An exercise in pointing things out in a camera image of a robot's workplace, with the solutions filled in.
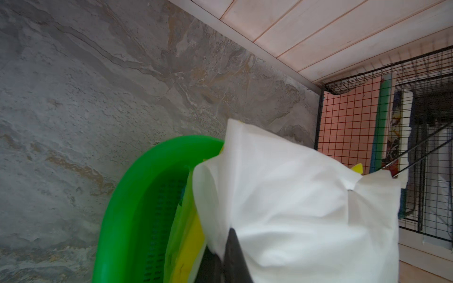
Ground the black wire desk organizer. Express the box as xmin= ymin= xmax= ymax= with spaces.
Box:
xmin=315 ymin=47 xmax=453 ymax=249

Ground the neon yellow raincoat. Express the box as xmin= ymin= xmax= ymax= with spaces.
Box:
xmin=164 ymin=159 xmax=362 ymax=283

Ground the green plastic basket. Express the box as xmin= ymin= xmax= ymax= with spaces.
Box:
xmin=92 ymin=136 xmax=224 ymax=283

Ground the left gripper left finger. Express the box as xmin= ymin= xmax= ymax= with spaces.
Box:
xmin=194 ymin=248 xmax=225 ymax=283

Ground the white translucent raincoat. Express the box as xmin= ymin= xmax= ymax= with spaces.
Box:
xmin=192 ymin=119 xmax=401 ymax=283

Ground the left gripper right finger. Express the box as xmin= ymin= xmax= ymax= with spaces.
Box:
xmin=222 ymin=228 xmax=253 ymax=283

